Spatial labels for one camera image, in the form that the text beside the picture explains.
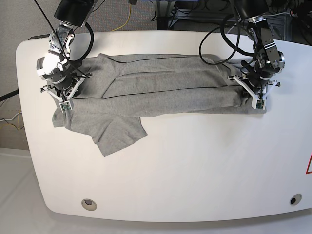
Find grey table grommet hole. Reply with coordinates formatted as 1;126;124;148
81;199;97;211

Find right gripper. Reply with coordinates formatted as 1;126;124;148
40;72;91;102

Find yellow cable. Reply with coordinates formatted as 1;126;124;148
111;4;132;32

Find black table mount hole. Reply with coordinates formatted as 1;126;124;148
290;194;302;206

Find white and yellow floor cables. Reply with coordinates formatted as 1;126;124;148
0;112;24;131

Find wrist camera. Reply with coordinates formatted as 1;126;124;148
59;99;73;112
252;97;267;110

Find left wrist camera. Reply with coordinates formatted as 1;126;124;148
252;97;267;110

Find aluminium frame rail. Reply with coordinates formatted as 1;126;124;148
168;11;242;27

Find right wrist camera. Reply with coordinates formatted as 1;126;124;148
59;99;73;112

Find grey T-shirt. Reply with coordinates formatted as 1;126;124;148
52;54;265;156

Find black bar behind table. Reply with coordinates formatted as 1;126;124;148
28;34;49;40

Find white cable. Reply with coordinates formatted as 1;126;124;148
268;9;292;19

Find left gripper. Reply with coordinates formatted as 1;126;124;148
227;74;281;104

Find black table leg post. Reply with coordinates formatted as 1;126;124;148
156;16;169;30

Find red triangle sticker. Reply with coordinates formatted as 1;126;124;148
306;155;312;174

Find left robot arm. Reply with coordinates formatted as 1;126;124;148
218;0;285;109

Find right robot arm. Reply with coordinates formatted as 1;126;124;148
37;0;97;105

